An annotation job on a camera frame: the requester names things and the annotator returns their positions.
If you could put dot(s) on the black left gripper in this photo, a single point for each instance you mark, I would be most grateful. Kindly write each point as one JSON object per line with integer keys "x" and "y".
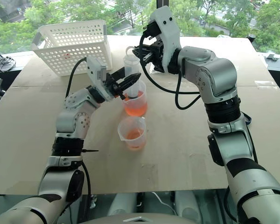
{"x": 112, "y": 86}

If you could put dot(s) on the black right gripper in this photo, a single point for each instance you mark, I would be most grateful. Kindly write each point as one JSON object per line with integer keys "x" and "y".
{"x": 158, "y": 56}

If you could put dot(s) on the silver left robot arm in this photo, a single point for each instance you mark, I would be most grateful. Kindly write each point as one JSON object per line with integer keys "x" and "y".
{"x": 70, "y": 116}

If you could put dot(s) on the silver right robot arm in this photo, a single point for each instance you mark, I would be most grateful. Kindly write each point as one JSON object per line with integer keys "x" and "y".
{"x": 214, "y": 70}

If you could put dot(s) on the fuller cup of red liquid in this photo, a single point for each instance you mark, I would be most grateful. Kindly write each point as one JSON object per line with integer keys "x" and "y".
{"x": 135, "y": 107}

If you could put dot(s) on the emptier cup of red liquid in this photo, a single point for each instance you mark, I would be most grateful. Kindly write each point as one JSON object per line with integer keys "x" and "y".
{"x": 134, "y": 137}

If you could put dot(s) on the white perforated plastic basket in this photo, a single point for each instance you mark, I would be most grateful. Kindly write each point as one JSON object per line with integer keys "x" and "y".
{"x": 72, "y": 49}

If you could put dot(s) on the black pointed zip tie end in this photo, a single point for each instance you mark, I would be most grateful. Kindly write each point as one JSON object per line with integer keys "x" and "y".
{"x": 91, "y": 151}

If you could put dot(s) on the black round knob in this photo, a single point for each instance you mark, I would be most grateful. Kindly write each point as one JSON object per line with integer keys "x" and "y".
{"x": 250, "y": 37}

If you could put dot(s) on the pale rounded robot leg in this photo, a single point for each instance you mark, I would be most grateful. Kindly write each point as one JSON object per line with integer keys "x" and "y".
{"x": 187, "y": 203}
{"x": 122, "y": 204}

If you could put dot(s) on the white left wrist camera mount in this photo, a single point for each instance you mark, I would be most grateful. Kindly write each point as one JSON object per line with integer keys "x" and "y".
{"x": 94, "y": 70}

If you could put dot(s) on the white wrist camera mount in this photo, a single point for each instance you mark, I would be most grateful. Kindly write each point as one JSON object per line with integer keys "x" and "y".
{"x": 94, "y": 70}
{"x": 169, "y": 30}

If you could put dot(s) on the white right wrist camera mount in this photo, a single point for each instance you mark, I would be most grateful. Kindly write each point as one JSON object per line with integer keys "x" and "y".
{"x": 169, "y": 30}

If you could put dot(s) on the black vertical window post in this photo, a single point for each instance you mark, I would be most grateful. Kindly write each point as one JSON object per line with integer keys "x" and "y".
{"x": 162, "y": 3}

